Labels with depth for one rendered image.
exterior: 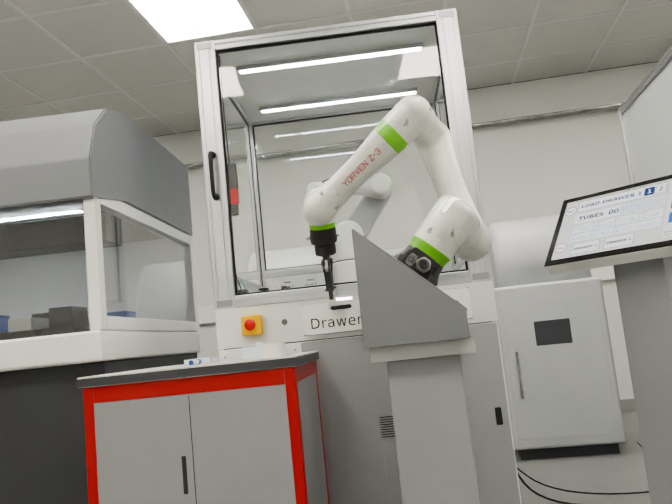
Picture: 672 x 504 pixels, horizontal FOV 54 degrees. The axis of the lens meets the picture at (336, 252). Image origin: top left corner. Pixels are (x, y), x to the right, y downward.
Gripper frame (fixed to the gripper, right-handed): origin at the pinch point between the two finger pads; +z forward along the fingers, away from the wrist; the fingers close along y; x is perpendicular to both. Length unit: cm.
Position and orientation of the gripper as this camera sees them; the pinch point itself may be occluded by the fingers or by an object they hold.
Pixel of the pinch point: (331, 298)
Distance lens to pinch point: 239.7
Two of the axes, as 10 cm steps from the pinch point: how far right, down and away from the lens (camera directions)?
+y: -0.4, 2.2, -9.7
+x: 9.9, -1.1, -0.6
